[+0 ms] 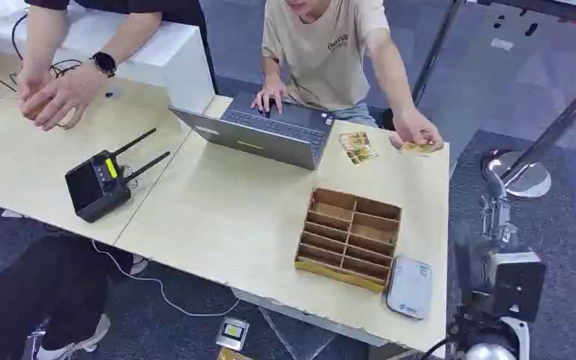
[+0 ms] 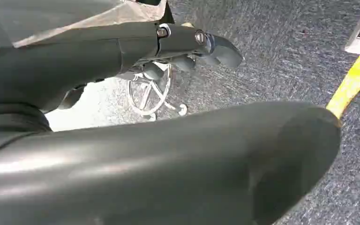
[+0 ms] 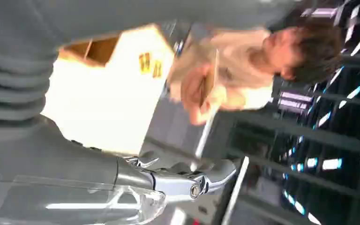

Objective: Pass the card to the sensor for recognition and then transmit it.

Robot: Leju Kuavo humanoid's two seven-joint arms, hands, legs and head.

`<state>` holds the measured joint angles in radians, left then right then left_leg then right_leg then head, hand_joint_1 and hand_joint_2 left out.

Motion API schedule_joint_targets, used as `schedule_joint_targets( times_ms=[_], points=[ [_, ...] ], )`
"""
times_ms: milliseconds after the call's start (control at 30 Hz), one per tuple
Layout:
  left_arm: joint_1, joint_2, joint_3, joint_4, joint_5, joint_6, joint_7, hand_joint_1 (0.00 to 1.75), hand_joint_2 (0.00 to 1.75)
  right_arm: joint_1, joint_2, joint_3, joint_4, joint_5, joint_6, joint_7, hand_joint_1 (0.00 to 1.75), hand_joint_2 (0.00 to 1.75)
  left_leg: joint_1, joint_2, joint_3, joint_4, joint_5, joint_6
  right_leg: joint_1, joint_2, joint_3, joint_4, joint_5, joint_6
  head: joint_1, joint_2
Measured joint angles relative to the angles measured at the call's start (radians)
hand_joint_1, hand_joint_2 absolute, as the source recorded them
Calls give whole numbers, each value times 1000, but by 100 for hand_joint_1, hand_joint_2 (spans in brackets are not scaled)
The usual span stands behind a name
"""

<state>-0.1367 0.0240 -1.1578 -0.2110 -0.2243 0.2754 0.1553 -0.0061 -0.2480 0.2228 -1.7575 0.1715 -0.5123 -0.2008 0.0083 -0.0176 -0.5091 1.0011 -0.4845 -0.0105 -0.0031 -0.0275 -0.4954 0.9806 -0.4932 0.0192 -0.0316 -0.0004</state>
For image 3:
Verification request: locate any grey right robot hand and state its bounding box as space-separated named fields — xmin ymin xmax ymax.
xmin=0 ymin=0 xmax=293 ymax=225

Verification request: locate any wooden divided card box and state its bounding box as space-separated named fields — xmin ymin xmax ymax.
xmin=58 ymin=33 xmax=121 ymax=68

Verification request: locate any yellow card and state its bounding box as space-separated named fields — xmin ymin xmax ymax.
xmin=152 ymin=60 xmax=163 ymax=79
xmin=138 ymin=52 xmax=151 ymax=75

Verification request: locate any thin metal pole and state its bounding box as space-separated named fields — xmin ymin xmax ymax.
xmin=195 ymin=105 xmax=221 ymax=159

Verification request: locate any person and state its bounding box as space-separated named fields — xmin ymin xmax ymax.
xmin=167 ymin=18 xmax=344 ymax=127

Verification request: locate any dark rack with lights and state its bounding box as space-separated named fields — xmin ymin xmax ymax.
xmin=223 ymin=0 xmax=360 ymax=225

